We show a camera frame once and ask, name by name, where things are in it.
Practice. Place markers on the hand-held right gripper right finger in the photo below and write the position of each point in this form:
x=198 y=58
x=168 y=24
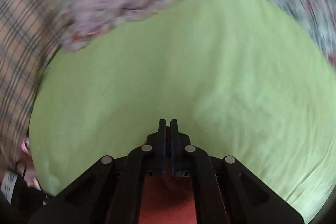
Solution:
x=175 y=145

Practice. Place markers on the pastel floral cloth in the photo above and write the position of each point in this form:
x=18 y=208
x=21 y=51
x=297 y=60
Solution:
x=118 y=1

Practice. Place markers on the light green bed sheet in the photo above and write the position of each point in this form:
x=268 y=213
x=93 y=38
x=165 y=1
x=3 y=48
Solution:
x=170 y=69

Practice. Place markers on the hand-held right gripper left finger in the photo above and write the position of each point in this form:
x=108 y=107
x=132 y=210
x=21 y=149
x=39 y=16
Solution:
x=160 y=145

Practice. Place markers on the orange knit sweater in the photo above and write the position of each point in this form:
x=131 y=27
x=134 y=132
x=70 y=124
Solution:
x=168 y=200

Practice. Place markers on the plaid blanket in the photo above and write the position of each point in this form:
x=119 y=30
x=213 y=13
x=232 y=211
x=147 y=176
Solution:
x=21 y=43

